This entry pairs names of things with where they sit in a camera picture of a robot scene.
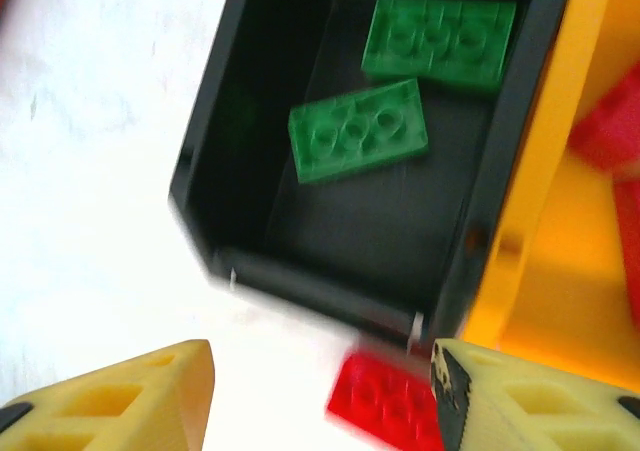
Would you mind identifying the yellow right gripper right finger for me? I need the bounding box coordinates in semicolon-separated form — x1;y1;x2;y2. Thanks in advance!
430;339;640;451

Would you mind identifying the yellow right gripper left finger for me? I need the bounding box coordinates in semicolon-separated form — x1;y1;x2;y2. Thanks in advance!
0;339;217;451

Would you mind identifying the red lego brick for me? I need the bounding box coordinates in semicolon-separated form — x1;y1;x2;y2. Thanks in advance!
567;65;640;177
612;180;640;317
325;350;444;451

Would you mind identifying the yellow plastic bin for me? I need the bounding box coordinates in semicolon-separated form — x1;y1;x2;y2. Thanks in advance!
462;0;640;372

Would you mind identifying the black plastic bin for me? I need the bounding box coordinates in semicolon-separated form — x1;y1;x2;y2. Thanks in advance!
167;0;576;353

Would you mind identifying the long green lego plate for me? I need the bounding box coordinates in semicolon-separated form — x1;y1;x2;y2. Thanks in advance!
360;0;517;95

